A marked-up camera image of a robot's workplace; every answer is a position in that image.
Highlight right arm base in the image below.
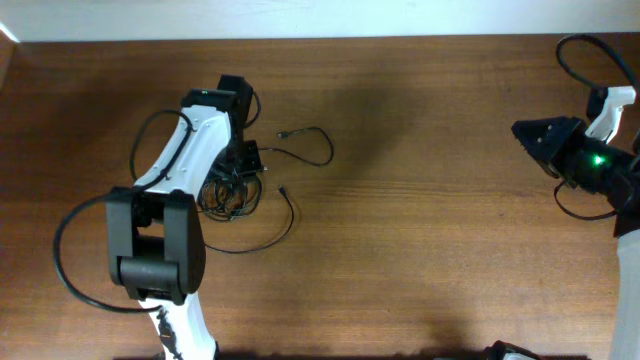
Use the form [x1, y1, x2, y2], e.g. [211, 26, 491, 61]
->
[484, 341, 541, 360]

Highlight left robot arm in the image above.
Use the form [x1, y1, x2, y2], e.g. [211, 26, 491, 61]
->
[106, 75, 263, 359]

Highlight black cable bundle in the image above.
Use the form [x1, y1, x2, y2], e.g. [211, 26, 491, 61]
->
[197, 126, 335, 255]

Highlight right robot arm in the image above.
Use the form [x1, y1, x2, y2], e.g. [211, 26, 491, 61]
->
[511, 117, 639, 359]

